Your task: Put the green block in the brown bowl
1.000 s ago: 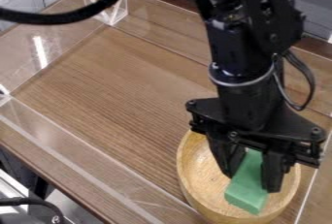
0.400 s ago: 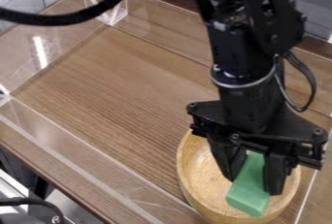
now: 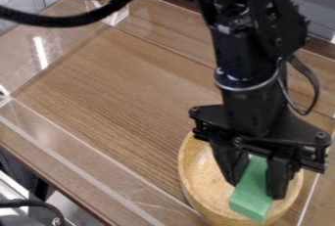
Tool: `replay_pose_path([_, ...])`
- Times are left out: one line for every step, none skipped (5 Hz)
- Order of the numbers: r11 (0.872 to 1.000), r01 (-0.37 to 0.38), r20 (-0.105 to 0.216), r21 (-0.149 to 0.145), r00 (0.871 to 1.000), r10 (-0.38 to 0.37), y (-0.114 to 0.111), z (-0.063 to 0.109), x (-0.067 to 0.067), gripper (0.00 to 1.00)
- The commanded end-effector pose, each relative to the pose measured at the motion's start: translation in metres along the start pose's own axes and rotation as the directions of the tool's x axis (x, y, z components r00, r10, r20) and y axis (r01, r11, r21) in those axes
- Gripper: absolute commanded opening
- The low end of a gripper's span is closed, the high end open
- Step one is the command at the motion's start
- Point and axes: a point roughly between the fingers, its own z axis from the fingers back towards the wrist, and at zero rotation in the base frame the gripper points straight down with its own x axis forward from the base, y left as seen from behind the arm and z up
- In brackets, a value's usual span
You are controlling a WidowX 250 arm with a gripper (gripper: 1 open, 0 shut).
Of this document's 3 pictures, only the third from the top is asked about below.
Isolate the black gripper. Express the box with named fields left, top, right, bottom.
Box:
left=189, top=88, right=331, bottom=200

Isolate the green rectangular block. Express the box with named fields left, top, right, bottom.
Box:
left=229, top=157, right=272, bottom=223

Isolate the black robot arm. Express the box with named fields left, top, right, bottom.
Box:
left=190, top=0, right=331, bottom=200

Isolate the brown wooden bowl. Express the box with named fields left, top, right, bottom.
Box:
left=178, top=132, right=304, bottom=226

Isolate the black metal bracket with bolt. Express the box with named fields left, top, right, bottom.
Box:
left=28, top=201, right=78, bottom=226

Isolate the clear acrylic corner bracket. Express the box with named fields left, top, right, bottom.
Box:
left=84, top=0, right=130, bottom=26

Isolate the clear acrylic tray wall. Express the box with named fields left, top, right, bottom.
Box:
left=0, top=0, right=335, bottom=226

